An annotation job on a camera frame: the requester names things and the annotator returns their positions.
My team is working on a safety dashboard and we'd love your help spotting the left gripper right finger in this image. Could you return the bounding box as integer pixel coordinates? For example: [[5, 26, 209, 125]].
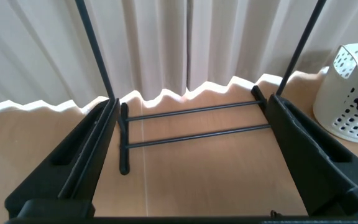
[[265, 93, 358, 218]]

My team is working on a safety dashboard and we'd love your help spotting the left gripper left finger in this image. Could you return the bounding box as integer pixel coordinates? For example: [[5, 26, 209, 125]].
[[4, 98, 121, 219]]

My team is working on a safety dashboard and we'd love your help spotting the black clothes rack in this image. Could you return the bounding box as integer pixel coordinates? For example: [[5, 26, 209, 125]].
[[75, 0, 328, 175]]

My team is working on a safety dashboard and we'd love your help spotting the white laundry basket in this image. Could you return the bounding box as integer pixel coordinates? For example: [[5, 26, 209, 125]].
[[312, 42, 358, 144]]

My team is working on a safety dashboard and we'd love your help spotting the beige curtain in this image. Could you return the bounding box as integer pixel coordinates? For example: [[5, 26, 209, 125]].
[[0, 0, 358, 114]]

